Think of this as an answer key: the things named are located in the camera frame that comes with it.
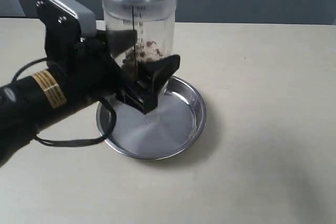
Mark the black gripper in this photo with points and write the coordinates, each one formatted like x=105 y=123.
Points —
x=80 y=70

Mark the clear plastic shaker bottle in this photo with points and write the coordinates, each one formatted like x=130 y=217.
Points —
x=154 y=22

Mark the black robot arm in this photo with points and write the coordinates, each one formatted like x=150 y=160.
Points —
x=21 y=123

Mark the round stainless steel plate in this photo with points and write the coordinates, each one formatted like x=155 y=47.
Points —
x=171 y=128

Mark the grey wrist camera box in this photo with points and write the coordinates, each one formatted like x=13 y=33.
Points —
x=85 y=17

